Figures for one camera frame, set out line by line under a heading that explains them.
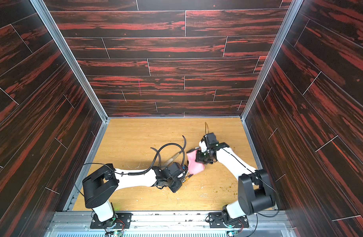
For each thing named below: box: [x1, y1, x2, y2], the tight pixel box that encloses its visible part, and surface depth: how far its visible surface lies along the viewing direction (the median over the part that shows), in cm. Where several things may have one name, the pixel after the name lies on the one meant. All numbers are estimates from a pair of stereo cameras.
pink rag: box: [186, 149, 205, 175], surface depth 86 cm
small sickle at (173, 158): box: [164, 135, 187, 166], surface depth 98 cm
